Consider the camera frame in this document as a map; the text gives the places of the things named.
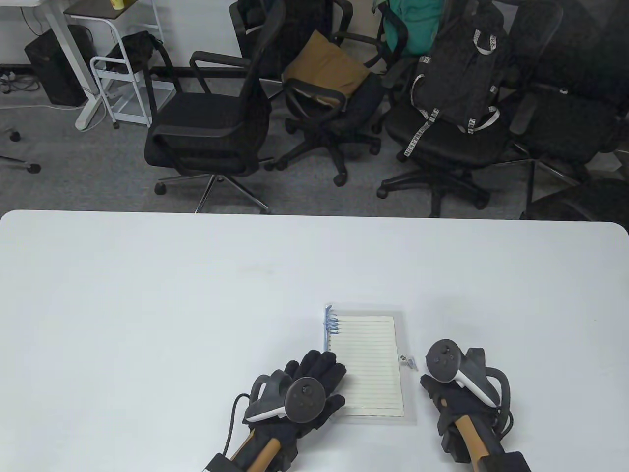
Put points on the person's left hand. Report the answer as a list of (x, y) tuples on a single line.
[(322, 368)]

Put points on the person's right hand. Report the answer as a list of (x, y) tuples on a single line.
[(454, 400)]

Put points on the lined loose-leaf paper stack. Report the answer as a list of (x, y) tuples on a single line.
[(373, 364)]

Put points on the person's left forearm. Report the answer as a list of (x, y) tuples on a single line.
[(265, 450)]

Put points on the person's right forearm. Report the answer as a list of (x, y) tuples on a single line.
[(474, 437)]

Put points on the black and white controller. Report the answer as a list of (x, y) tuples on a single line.
[(304, 398), (442, 361)]

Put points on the black wrist sensor box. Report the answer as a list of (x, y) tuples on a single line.
[(506, 463), (216, 464)]

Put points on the black chair with armrests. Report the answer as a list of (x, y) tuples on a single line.
[(354, 105)]

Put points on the black chair chrome base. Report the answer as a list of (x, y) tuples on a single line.
[(196, 128)]

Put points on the black mesh office chair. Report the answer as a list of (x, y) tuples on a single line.
[(565, 123)]

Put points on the brown cushion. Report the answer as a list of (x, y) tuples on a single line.
[(324, 64)]

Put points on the white desk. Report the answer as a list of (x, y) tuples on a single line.
[(87, 115)]

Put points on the teal backpack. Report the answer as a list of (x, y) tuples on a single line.
[(413, 29)]

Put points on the chair base with casters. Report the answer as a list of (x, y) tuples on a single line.
[(33, 167)]

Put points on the black bag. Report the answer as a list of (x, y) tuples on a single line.
[(132, 49)]

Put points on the black computer tower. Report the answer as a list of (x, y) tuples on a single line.
[(54, 69)]

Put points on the white power strip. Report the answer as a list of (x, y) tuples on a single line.
[(6, 77)]

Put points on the white frame side table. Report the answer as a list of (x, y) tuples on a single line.
[(93, 10)]

